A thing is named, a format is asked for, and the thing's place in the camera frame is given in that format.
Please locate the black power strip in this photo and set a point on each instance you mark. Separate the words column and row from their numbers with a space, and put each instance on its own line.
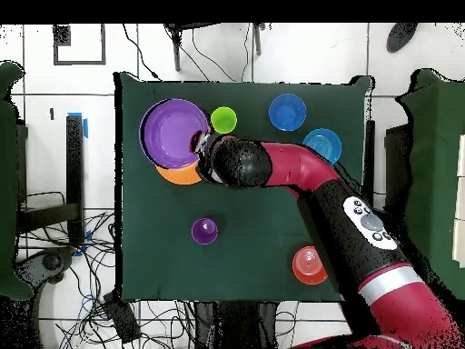
column 121, row 320

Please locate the black table frame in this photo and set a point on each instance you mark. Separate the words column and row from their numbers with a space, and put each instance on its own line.
column 74, row 174

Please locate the green cup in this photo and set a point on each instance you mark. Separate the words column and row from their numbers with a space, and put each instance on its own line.
column 223, row 120

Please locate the large yellow-orange bowl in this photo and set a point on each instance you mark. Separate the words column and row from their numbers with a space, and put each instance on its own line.
column 178, row 176

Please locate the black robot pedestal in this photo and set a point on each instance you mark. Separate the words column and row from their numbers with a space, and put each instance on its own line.
column 232, row 327

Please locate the dark blue bowl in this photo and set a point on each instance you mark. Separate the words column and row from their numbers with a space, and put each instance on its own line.
column 287, row 112

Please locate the dark green tablecloth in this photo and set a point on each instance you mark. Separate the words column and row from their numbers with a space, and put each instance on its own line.
column 163, row 272

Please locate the black square floor frame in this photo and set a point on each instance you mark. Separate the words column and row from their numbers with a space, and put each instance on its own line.
column 61, row 34

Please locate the flat-bottomed light blue bowl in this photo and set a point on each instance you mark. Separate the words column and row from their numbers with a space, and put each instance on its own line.
column 327, row 141

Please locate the person's foot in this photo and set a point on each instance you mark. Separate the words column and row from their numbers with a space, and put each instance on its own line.
column 401, row 36

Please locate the blue tape strip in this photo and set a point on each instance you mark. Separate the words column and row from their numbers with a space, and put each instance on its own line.
column 85, row 128

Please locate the purple cup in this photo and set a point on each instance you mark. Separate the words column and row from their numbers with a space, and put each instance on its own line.
column 204, row 231

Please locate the black tripod stand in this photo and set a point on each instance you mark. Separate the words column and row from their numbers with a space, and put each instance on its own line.
column 177, row 54

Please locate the black chair base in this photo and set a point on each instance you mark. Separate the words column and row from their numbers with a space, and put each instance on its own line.
column 49, row 261

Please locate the purple bowl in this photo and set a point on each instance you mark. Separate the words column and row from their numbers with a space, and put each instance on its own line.
column 167, row 134

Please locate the small orange bowl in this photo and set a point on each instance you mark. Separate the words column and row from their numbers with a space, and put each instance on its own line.
column 307, row 265

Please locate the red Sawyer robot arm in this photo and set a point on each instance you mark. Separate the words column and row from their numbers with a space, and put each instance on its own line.
column 298, row 163

